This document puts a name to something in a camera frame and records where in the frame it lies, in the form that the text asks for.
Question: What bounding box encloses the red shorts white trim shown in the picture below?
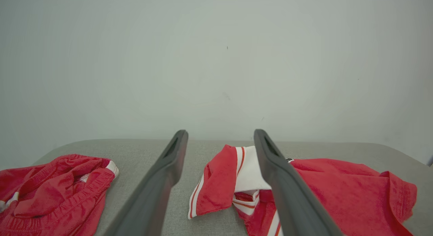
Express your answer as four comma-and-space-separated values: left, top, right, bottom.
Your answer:
0, 154, 119, 236

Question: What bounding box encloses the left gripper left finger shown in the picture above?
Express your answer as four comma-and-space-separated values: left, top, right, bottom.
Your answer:
103, 130, 189, 236

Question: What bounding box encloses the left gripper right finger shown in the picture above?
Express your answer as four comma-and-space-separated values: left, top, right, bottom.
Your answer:
254, 129, 344, 236

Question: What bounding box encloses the red Bulls basketball jersey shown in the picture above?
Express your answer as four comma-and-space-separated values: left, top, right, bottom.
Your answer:
188, 145, 418, 236

